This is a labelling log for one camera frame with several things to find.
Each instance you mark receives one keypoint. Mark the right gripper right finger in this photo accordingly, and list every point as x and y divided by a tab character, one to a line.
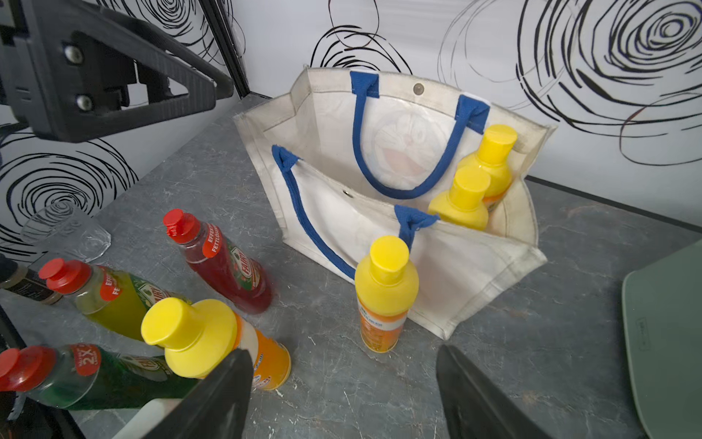
473	405

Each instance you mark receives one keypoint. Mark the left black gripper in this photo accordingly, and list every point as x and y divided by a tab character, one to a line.
73	72

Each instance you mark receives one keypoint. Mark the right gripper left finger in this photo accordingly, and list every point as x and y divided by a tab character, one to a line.
217	407

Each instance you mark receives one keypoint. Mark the orange soap bottle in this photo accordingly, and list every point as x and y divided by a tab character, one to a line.
491	156
387	284
197	338
463	204

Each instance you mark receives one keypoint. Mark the orange soap bottle front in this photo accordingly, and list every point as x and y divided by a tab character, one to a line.
463	204

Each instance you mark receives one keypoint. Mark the white canvas bag blue handles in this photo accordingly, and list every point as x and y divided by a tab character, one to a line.
349	156

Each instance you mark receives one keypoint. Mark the dark green soap bottle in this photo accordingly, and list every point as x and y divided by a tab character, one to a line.
86	377

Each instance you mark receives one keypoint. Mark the yellow-green soap bottle red cap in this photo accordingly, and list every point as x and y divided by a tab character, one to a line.
114	299

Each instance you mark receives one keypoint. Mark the clear drinking glass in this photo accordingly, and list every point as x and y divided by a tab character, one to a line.
63	228

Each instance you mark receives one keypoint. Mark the mint green toaster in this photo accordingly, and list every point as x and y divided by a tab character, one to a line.
661	307

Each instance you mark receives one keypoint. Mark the small dark jar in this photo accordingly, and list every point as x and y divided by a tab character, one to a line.
21	280

